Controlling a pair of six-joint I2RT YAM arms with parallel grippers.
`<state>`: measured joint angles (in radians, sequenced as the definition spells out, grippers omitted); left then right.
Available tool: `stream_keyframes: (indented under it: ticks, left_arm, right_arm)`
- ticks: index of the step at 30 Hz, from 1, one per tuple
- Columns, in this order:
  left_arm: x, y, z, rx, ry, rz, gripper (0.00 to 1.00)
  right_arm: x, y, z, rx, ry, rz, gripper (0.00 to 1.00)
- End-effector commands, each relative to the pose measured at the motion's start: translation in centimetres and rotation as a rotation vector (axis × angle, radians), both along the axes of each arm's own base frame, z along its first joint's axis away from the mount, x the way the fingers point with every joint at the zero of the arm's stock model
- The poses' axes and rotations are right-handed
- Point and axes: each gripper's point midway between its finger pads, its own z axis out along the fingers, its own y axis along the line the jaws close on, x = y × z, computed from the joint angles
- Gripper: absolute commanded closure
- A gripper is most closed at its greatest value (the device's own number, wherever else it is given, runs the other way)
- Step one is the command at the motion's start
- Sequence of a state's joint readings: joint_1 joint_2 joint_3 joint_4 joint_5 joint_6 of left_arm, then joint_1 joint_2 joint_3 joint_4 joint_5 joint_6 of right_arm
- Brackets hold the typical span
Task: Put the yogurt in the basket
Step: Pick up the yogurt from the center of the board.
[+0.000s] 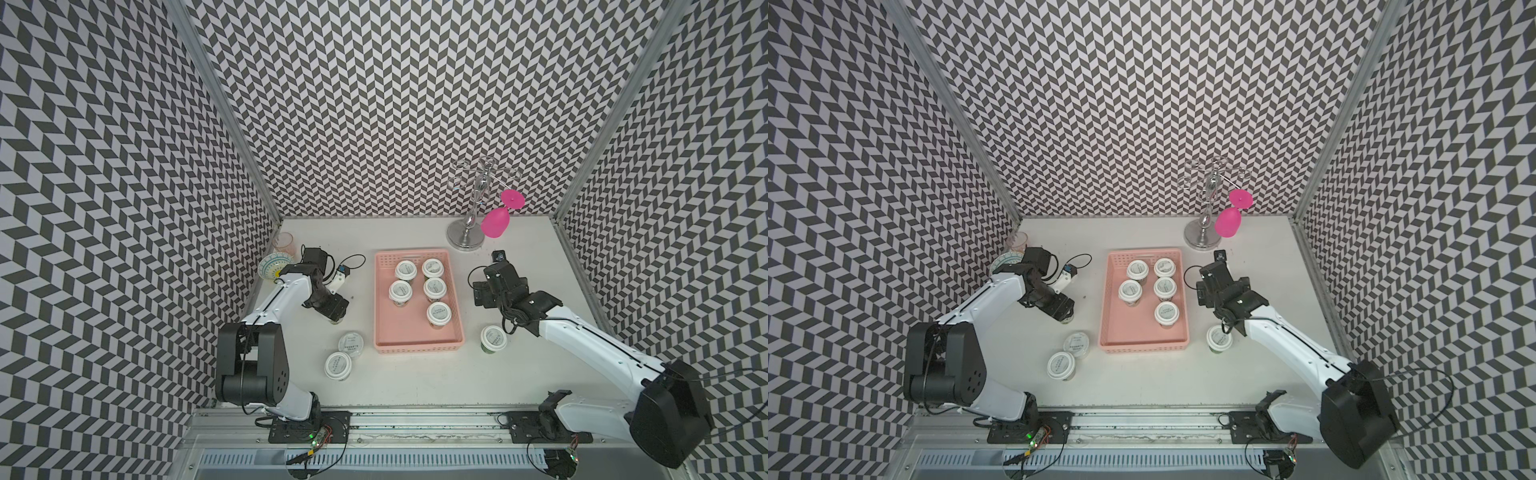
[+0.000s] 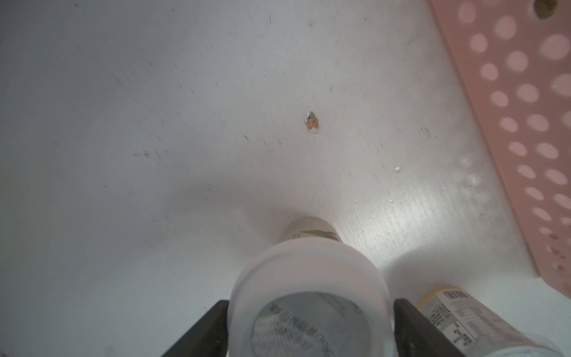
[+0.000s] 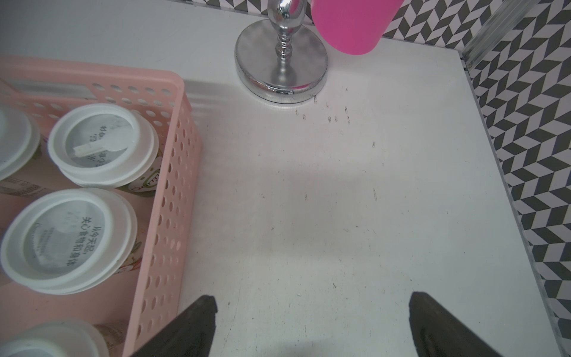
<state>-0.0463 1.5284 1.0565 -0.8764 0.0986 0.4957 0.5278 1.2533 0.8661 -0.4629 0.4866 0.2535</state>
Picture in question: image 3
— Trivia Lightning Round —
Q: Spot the pink perforated plastic basket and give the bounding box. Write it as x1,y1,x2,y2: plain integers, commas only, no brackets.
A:
1,55,202,356

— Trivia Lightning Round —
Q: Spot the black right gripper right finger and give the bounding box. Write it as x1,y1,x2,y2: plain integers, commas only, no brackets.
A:
409,292,499,357

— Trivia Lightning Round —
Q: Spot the red label yogurt cup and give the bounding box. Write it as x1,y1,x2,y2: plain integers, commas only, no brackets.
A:
1,319,128,356

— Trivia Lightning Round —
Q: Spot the white lid yogurt cup right-near-basket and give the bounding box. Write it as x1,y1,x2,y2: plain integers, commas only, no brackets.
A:
1,188,149,295

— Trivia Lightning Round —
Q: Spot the green yogurt cup white lid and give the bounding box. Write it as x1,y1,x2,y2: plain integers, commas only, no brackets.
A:
48,104,163,196

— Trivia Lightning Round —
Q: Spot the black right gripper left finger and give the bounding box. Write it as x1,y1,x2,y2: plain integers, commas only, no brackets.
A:
132,295,218,357

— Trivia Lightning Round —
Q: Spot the aluminium corner post right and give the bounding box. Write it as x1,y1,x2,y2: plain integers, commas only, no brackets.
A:
462,0,540,70

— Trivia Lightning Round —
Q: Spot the magenta plastic wine glass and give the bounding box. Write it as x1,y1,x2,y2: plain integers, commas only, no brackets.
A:
311,0,404,55

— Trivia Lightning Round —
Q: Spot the chrome cup holder stand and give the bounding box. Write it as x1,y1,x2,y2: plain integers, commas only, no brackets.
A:
234,1,329,104

